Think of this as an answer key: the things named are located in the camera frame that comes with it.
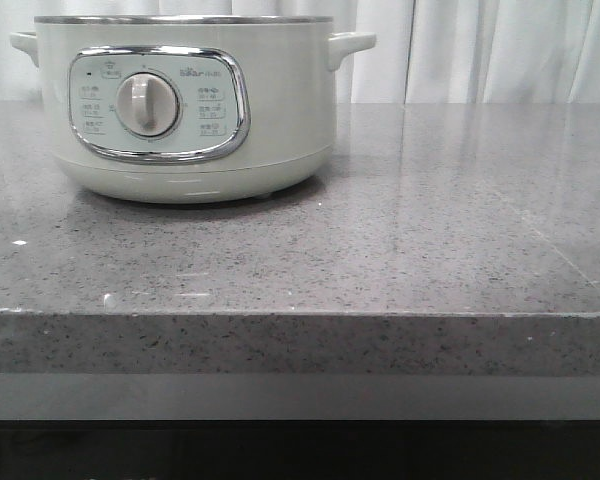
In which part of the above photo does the pale green electric pot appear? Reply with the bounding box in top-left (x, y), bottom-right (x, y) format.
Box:
top-left (10, 15), bottom-right (376, 204)

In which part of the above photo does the white curtain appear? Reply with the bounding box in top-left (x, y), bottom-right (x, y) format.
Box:
top-left (0, 1), bottom-right (600, 103)

